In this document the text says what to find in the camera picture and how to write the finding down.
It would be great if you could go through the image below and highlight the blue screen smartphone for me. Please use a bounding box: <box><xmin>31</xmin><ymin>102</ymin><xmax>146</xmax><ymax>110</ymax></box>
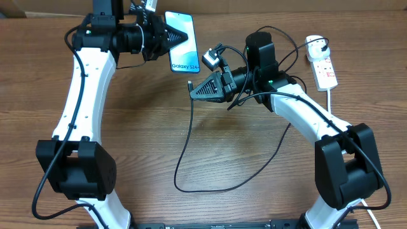
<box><xmin>165</xmin><ymin>11</ymin><xmax>200</xmax><ymax>74</ymax></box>

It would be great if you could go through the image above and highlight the white power strip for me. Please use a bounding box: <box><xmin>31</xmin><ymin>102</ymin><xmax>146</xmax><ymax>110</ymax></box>
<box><xmin>310</xmin><ymin>57</ymin><xmax>338</xmax><ymax>92</ymax></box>

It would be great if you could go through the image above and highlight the black USB charging cable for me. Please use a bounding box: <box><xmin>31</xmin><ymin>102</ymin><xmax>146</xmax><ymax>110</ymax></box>
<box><xmin>173</xmin><ymin>25</ymin><xmax>330</xmax><ymax>193</ymax></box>

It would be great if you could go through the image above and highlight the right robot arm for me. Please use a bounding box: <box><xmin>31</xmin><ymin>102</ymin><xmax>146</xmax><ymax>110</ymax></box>
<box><xmin>190</xmin><ymin>32</ymin><xmax>388</xmax><ymax>228</ymax></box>

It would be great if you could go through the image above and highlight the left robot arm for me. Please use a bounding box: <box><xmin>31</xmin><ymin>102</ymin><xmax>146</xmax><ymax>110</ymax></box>
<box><xmin>36</xmin><ymin>0</ymin><xmax>188</xmax><ymax>228</ymax></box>

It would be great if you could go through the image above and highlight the brown cardboard backdrop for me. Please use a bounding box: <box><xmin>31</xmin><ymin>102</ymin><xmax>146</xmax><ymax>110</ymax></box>
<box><xmin>1</xmin><ymin>0</ymin><xmax>406</xmax><ymax>18</ymax></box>

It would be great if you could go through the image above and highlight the white USB wall charger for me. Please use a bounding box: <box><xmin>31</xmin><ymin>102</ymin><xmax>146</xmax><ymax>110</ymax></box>
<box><xmin>305</xmin><ymin>35</ymin><xmax>331</xmax><ymax>62</ymax></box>

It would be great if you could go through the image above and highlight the white power strip cord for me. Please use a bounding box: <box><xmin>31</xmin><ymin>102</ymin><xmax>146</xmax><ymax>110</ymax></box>
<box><xmin>326</xmin><ymin>89</ymin><xmax>382</xmax><ymax>229</ymax></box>

